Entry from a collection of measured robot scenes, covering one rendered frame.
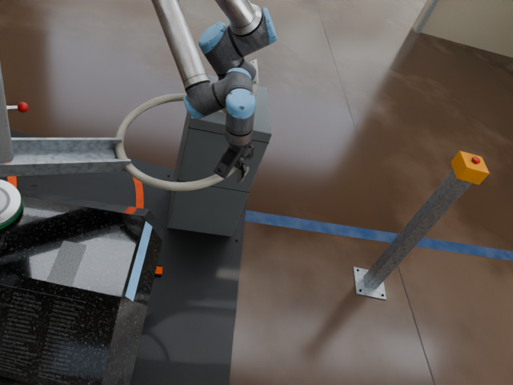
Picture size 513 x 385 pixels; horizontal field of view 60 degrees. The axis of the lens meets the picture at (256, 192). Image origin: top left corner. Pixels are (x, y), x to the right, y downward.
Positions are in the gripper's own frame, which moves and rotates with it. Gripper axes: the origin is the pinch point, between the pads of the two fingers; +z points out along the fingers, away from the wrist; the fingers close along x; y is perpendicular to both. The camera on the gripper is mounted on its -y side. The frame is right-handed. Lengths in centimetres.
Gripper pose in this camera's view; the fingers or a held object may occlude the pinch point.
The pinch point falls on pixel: (232, 179)
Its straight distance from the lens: 162.5
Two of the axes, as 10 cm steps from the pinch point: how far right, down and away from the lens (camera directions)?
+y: 5.5, -6.2, 5.5
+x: -8.3, -4.8, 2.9
